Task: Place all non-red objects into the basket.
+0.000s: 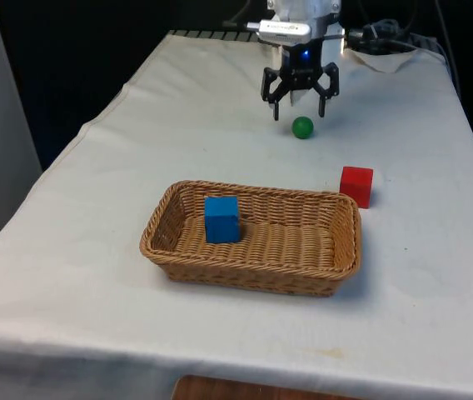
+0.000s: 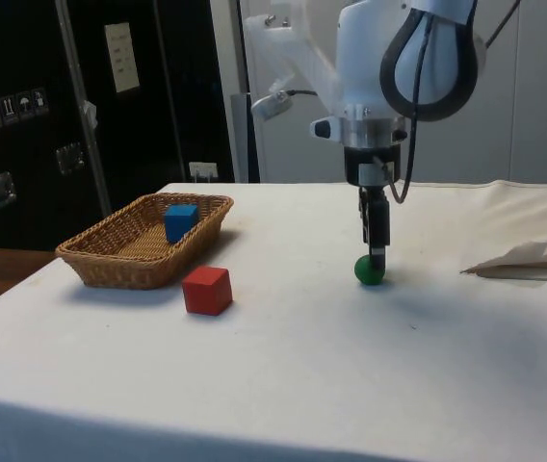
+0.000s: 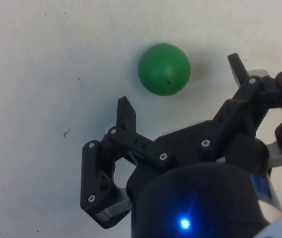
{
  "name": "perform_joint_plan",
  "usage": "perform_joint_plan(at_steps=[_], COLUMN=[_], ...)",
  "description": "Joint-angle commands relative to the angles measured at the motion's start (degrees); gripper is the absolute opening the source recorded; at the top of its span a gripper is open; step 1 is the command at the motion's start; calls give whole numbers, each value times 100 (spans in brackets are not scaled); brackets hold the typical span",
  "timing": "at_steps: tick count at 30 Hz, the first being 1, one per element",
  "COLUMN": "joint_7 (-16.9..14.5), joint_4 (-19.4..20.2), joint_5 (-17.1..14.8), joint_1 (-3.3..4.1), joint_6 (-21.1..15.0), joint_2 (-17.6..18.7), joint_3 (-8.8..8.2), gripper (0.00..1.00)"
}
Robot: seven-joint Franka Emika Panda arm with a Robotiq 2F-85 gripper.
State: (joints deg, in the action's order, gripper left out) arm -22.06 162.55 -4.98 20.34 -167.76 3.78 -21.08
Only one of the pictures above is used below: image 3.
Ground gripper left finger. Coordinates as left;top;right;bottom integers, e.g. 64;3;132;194
80;96;177;229

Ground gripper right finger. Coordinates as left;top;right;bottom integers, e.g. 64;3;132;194
197;53;282;170

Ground green ball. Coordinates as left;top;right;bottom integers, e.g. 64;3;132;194
138;43;192;96

